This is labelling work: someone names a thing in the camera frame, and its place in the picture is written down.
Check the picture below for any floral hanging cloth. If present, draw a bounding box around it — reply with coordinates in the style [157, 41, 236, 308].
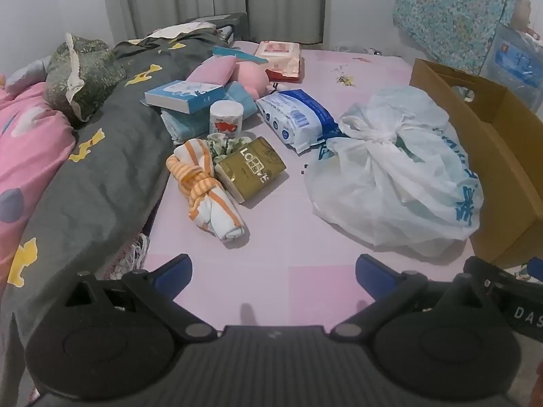
[392, 0, 524, 62]

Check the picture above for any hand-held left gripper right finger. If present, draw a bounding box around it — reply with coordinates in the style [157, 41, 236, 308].
[330, 254, 499, 342]

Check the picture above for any blue wet wipes pack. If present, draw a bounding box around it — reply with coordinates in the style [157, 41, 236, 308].
[255, 89, 344, 154]

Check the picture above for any blue plastic bag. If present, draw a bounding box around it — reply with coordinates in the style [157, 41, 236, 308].
[484, 23, 543, 115]

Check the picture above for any white and blue swab bag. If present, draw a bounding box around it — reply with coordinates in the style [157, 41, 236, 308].
[160, 108, 213, 144]

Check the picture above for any fringed woven mat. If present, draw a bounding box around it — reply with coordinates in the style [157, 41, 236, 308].
[102, 233, 150, 280]

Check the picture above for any light blue towel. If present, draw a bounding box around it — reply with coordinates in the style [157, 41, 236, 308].
[223, 81, 259, 116]

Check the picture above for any teal and white pack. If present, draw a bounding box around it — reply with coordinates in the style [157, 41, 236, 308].
[212, 46, 270, 65]

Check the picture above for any orange striped towel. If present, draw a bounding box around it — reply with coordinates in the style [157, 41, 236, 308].
[165, 138, 247, 243]

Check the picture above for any white plastic bag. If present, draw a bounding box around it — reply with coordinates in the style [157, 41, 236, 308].
[304, 85, 484, 258]

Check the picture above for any grey blanket with yellow prints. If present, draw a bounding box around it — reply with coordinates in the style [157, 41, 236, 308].
[0, 34, 238, 407]

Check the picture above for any cardboard box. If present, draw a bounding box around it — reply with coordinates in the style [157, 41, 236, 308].
[408, 58, 543, 270]

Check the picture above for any blue and white box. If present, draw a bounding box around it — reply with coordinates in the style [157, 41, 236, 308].
[144, 80, 225, 115]

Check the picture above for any pink and red wipes pack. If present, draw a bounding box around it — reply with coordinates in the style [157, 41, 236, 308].
[254, 40, 305, 83]

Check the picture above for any pink patterned quilt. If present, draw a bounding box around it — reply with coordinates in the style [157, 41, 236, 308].
[0, 74, 77, 289]

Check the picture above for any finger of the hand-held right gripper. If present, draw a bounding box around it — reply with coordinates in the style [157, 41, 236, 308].
[463, 256, 532, 289]

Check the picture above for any cream cloth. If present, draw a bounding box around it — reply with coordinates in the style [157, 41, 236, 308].
[144, 23, 213, 42]

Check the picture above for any pale blue pillow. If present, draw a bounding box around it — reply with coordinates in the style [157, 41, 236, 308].
[4, 57, 54, 96]

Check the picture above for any grey storage bin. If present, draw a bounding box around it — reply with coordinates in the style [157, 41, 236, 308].
[182, 12, 249, 45]

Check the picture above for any pink sponge pad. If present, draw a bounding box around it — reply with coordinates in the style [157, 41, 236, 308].
[186, 56, 238, 88]

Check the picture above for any green floral pillow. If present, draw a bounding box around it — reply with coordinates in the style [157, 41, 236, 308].
[44, 33, 128, 123]

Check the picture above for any pink plush toy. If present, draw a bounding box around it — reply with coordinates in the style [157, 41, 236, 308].
[231, 60, 293, 98]

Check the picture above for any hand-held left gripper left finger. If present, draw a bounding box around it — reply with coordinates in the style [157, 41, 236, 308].
[63, 253, 217, 342]

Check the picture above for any olive green tissue pack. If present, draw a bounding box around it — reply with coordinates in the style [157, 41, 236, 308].
[214, 136, 287, 204]

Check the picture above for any pink bed sheet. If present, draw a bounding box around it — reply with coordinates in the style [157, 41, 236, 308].
[142, 40, 480, 331]

